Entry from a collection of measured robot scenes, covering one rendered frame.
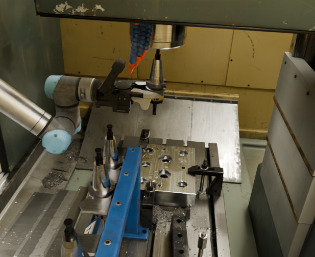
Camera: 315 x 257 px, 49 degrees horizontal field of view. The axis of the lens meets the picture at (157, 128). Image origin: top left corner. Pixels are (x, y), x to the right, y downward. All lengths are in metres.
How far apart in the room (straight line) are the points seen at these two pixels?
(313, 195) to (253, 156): 1.22
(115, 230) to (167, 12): 0.43
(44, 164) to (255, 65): 1.31
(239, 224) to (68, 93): 0.99
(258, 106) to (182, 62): 0.55
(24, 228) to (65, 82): 0.65
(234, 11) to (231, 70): 1.46
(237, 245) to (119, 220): 0.90
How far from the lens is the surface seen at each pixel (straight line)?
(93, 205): 0.80
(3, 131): 1.56
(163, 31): 0.91
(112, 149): 0.88
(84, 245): 0.72
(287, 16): 0.67
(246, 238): 1.60
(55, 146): 1.01
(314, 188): 0.99
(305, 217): 1.05
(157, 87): 1.01
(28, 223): 1.51
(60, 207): 1.54
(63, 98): 1.10
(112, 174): 0.88
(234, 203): 1.75
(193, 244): 1.15
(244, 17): 0.65
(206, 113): 2.10
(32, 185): 1.78
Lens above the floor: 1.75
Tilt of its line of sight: 30 degrees down
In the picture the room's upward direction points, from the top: 3 degrees clockwise
